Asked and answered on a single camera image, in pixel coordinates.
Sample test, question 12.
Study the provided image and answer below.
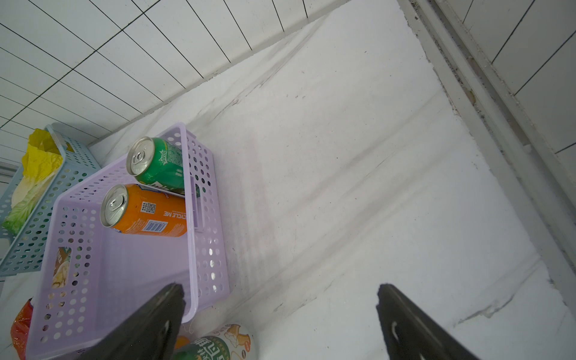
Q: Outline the green soup mix packet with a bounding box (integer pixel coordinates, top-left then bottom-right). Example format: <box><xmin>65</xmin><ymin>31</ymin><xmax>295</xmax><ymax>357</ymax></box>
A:
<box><xmin>51</xmin><ymin>247</ymin><xmax>72</xmax><ymax>289</ymax></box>

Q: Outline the orange Fanta can back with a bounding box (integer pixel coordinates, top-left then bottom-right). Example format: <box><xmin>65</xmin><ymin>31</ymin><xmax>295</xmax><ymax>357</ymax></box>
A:
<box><xmin>100</xmin><ymin>184</ymin><xmax>188</xmax><ymax>237</ymax></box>

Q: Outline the green Sprite can back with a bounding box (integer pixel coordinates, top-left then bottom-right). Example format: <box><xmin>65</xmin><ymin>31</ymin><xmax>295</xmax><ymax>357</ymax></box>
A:
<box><xmin>126</xmin><ymin>136</ymin><xmax>185</xmax><ymax>196</ymax></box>

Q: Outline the red snack packet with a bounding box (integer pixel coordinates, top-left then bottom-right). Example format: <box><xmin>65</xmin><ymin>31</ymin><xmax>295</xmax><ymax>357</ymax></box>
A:
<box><xmin>10</xmin><ymin>298</ymin><xmax>34</xmax><ymax>360</ymax></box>

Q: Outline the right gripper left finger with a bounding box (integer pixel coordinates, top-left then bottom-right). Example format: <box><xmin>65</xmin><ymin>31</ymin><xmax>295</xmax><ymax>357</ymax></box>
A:
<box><xmin>80</xmin><ymin>283</ymin><xmax>185</xmax><ymax>360</ymax></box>

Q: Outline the yellow napa cabbage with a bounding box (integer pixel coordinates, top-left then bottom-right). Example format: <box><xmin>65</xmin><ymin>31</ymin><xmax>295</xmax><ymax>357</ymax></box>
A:
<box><xmin>11</xmin><ymin>129</ymin><xmax>63</xmax><ymax>206</ymax></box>

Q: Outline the orange Schweppes can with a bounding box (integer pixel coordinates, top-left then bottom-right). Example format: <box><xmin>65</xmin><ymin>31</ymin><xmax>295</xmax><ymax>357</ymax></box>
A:
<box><xmin>174</xmin><ymin>335</ymin><xmax>191</xmax><ymax>350</ymax></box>

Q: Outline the blue plastic basket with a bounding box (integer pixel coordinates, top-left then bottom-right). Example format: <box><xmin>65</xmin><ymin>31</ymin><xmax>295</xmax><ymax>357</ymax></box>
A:
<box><xmin>1</xmin><ymin>125</ymin><xmax>101</xmax><ymax>278</ymax></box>

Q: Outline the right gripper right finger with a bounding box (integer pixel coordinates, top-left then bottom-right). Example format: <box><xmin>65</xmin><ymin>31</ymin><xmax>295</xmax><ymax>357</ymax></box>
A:
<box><xmin>376</xmin><ymin>283</ymin><xmax>477</xmax><ymax>360</ymax></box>

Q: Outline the green gold-top can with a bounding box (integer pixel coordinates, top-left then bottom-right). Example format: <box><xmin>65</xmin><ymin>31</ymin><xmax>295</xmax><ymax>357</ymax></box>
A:
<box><xmin>172</xmin><ymin>323</ymin><xmax>258</xmax><ymax>360</ymax></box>

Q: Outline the purple plastic basket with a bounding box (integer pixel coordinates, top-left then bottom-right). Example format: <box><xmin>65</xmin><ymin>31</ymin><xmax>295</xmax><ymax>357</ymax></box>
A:
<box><xmin>25</xmin><ymin>123</ymin><xmax>230</xmax><ymax>359</ymax></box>

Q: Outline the green lettuce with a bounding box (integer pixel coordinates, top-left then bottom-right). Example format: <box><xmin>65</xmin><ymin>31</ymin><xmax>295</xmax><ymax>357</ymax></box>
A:
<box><xmin>2</xmin><ymin>178</ymin><xmax>50</xmax><ymax>236</ymax></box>

